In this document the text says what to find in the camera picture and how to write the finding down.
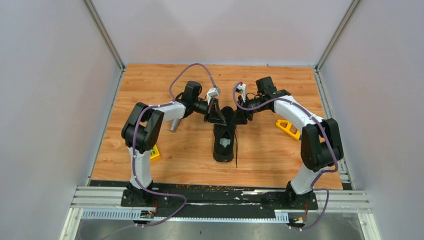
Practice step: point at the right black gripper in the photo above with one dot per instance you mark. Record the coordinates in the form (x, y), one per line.
(239, 118)

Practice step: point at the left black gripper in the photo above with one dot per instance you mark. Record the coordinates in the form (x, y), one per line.
(212, 114)

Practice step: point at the black shoelace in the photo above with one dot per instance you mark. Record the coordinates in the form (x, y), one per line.
(236, 150)

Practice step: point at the black sneaker shoe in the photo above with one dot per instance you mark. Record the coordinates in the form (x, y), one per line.
(224, 137)

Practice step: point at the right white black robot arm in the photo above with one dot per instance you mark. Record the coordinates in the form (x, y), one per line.
(321, 146)

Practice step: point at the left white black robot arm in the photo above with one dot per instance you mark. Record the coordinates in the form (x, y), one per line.
(142, 129)

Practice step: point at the silver microphone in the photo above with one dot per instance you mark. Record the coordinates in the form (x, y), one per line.
(174, 125)

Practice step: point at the yellow triangular toy piece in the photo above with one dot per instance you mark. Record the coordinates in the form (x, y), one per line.
(289, 129)

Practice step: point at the colourful toy block stack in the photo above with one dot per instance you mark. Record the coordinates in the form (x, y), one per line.
(155, 154)

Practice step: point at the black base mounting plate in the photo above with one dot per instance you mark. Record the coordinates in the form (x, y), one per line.
(212, 201)

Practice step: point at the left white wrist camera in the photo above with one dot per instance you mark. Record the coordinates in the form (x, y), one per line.
(212, 93)

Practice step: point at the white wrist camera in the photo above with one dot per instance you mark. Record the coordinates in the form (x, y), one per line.
(212, 93)
(241, 89)

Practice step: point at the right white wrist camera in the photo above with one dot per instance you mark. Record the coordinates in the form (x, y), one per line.
(241, 89)

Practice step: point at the aluminium frame rail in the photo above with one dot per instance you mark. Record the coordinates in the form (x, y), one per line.
(92, 203)

